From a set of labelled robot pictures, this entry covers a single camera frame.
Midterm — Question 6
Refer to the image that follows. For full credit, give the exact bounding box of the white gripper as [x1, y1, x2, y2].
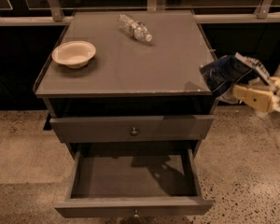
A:
[232, 77, 280, 113]

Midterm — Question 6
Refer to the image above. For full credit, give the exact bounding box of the blue chip bag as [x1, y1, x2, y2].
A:
[200, 52, 273, 97]

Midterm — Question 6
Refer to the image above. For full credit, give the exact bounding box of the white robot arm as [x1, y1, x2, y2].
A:
[231, 53, 280, 114]

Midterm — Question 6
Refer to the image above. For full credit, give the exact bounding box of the grey top drawer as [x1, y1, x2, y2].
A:
[50, 115, 214, 144]

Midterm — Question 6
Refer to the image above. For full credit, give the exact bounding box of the grey drawer cabinet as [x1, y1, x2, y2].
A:
[35, 11, 217, 151]

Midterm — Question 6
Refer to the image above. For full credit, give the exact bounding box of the brass top drawer knob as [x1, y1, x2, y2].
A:
[131, 127, 138, 136]

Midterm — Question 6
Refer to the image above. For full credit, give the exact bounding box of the brass drawer knob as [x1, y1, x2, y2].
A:
[131, 127, 138, 136]
[133, 212, 140, 218]

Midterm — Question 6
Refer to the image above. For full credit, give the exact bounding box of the brass middle drawer knob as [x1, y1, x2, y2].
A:
[133, 212, 140, 218]

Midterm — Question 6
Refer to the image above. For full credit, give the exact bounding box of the open grey middle drawer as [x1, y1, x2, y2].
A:
[55, 147, 213, 218]

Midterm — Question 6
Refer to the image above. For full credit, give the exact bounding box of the clear plastic water bottle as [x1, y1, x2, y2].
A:
[118, 14, 153, 43]

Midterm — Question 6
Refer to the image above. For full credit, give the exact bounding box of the white paper bowl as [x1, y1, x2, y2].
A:
[51, 41, 96, 69]

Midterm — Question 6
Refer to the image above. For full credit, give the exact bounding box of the metal window frame rail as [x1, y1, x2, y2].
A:
[0, 0, 280, 26]

